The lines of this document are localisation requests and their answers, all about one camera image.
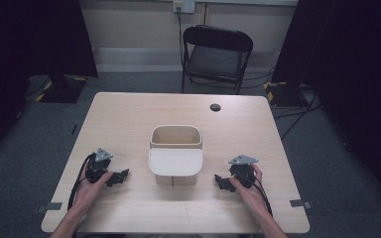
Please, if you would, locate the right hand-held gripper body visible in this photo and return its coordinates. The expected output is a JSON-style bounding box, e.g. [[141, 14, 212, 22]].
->
[[227, 154, 260, 189]]

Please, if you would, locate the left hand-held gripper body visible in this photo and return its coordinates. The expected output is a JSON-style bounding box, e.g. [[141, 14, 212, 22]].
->
[[84, 147, 114, 184]]

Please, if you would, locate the person's left hand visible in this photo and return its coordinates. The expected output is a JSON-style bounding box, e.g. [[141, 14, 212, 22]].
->
[[71, 164, 114, 213]]

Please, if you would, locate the person's right hand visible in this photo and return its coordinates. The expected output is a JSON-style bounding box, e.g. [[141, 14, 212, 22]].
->
[[228, 163, 270, 216]]

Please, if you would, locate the beige bin with flap lid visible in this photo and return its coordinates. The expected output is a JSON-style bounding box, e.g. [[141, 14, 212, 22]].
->
[[148, 124, 204, 187]]

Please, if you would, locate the grey tape strip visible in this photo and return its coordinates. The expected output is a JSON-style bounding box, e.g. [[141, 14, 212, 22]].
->
[[289, 198, 314, 210], [36, 201, 64, 214]]

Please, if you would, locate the black folding chair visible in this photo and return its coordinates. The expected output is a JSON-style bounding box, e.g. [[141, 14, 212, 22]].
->
[[181, 24, 255, 96]]

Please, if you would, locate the dark curtain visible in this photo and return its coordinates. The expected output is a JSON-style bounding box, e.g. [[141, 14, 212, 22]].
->
[[0, 0, 99, 167], [271, 0, 381, 212]]

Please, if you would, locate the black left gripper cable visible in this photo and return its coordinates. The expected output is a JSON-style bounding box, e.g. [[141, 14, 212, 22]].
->
[[66, 153, 97, 211]]

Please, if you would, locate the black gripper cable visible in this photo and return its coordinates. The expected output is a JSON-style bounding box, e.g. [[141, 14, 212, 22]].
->
[[244, 174, 274, 218], [66, 153, 97, 211]]

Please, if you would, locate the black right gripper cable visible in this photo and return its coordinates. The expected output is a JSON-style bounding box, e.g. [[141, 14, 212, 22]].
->
[[244, 174, 274, 218]]

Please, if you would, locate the black floor cable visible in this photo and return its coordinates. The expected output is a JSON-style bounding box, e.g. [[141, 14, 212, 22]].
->
[[272, 92, 325, 141]]

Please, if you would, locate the black wall socket cable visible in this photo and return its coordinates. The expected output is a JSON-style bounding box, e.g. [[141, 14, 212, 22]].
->
[[177, 5, 186, 68]]

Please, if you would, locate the white wall socket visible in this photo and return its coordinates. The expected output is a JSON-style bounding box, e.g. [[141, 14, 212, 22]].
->
[[173, 0, 196, 15]]

